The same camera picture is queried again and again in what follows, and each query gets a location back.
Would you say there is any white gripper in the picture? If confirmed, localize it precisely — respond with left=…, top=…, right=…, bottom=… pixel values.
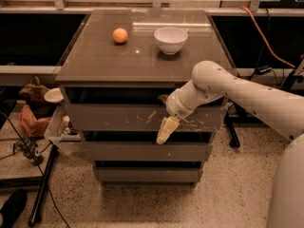
left=157, top=90, right=194, bottom=144

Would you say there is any grey top drawer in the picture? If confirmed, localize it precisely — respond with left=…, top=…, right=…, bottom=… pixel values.
left=66, top=104, right=227, bottom=132

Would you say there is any grey drawer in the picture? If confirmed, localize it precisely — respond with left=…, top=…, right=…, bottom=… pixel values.
left=93, top=167, right=202, bottom=183
left=66, top=104, right=227, bottom=132
left=84, top=142, right=212, bottom=162

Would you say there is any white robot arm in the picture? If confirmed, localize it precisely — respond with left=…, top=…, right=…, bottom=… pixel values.
left=157, top=61, right=304, bottom=228

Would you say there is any grey drawer cabinet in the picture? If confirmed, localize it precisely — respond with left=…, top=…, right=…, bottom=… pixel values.
left=55, top=9, right=239, bottom=188

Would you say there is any grey middle drawer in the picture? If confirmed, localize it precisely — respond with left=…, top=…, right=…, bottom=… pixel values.
left=84, top=142, right=212, bottom=162

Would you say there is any grey bottom drawer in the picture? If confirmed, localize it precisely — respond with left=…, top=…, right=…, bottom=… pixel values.
left=93, top=167, right=202, bottom=183

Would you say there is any black table leg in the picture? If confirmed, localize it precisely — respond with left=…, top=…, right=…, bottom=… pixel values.
left=224, top=104, right=248, bottom=148

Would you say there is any white bowl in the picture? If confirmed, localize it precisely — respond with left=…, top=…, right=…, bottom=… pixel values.
left=154, top=27, right=188, bottom=55

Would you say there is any orange fruit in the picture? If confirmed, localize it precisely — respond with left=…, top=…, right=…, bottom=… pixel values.
left=113, top=28, right=128, bottom=44

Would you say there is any black power adapter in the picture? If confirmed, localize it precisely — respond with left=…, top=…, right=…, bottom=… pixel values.
left=255, top=66, right=272, bottom=75

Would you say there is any clear plastic bin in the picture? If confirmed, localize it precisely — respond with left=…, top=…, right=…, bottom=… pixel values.
left=44, top=105, right=83, bottom=155

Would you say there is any small white dish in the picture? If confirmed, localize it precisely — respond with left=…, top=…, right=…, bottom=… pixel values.
left=44, top=87, right=64, bottom=104

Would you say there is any brown cloth pile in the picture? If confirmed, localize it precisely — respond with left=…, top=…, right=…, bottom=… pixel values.
left=19, top=75, right=54, bottom=138

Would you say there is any black floor bar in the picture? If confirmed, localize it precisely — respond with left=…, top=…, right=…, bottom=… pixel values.
left=28, top=145, right=59, bottom=228

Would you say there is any black shoe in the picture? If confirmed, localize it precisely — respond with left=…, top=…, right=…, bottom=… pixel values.
left=0, top=189, right=28, bottom=228

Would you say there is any orange cable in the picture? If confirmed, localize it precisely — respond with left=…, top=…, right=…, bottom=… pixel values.
left=239, top=5, right=296, bottom=69

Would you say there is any black cable on floor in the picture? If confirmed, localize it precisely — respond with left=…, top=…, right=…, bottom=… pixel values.
left=0, top=110, right=71, bottom=228

